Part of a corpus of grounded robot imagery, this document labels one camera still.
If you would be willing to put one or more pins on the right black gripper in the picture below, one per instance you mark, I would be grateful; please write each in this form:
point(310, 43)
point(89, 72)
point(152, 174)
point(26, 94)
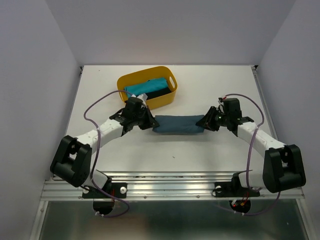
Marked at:
point(207, 122)

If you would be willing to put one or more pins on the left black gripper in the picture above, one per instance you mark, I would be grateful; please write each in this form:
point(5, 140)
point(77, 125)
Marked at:
point(152, 123)

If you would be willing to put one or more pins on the yellow plastic basket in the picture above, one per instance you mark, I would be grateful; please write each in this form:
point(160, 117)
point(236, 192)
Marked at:
point(147, 74)

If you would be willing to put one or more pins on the dark blue-grey t shirt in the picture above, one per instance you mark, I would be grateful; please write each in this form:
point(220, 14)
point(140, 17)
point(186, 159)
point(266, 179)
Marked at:
point(178, 125)

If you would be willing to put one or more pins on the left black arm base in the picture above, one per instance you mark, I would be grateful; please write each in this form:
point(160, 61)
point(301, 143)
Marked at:
point(110, 187)

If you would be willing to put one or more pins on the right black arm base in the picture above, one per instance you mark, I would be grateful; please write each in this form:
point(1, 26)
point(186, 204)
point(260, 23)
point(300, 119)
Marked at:
point(232, 189)

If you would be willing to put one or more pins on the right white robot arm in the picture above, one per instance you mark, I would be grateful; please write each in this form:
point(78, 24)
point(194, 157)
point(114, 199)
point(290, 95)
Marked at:
point(283, 167)

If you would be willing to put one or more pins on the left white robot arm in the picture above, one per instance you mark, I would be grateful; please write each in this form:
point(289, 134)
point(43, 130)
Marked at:
point(76, 157)

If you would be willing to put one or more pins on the rolled black t shirt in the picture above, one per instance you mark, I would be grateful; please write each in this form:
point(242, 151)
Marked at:
point(158, 93)

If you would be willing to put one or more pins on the rolled teal t shirt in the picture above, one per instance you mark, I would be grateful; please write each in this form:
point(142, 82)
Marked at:
point(148, 86)

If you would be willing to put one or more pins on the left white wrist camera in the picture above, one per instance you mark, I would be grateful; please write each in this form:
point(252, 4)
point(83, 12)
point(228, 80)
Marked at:
point(142, 96)

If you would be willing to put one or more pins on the aluminium front rail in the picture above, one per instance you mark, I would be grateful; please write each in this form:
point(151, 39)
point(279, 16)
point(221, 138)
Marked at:
point(147, 186)

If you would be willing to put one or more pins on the aluminium rail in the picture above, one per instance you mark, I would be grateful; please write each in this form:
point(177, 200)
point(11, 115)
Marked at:
point(147, 186)
point(268, 117)

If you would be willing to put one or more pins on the aluminium right side rail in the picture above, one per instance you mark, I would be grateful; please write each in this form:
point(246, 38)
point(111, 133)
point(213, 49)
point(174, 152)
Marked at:
point(268, 117)

